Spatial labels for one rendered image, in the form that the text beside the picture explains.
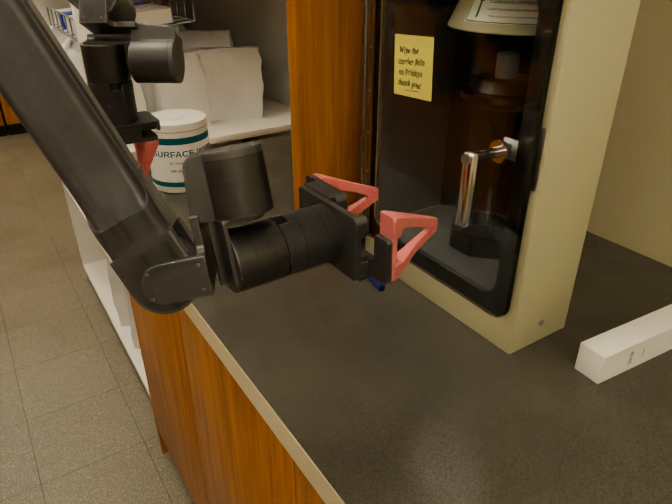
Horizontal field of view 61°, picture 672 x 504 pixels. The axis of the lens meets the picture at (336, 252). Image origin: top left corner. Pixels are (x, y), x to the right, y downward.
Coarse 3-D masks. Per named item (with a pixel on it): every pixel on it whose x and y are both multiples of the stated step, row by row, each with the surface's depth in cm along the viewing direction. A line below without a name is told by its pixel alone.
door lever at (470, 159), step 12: (492, 144) 64; (504, 144) 63; (468, 156) 61; (480, 156) 61; (492, 156) 63; (504, 156) 63; (468, 168) 62; (468, 180) 62; (468, 192) 63; (468, 204) 63; (468, 216) 64
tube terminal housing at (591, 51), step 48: (576, 0) 53; (624, 0) 57; (576, 48) 56; (624, 48) 60; (576, 96) 59; (576, 144) 62; (576, 192) 66; (528, 240) 65; (576, 240) 71; (432, 288) 83; (528, 288) 69; (528, 336) 74
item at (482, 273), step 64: (384, 0) 74; (448, 0) 64; (512, 0) 57; (384, 64) 77; (448, 64) 67; (512, 64) 59; (384, 128) 81; (448, 128) 70; (512, 128) 61; (384, 192) 85; (448, 192) 73; (512, 192) 64; (448, 256) 76; (512, 256) 66
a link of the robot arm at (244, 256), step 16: (208, 224) 49; (224, 224) 48; (256, 224) 50; (272, 224) 50; (224, 240) 48; (240, 240) 48; (256, 240) 49; (272, 240) 49; (224, 256) 49; (240, 256) 48; (256, 256) 49; (272, 256) 49; (288, 256) 50; (224, 272) 50; (240, 272) 48; (256, 272) 49; (272, 272) 50; (288, 272) 51; (240, 288) 49
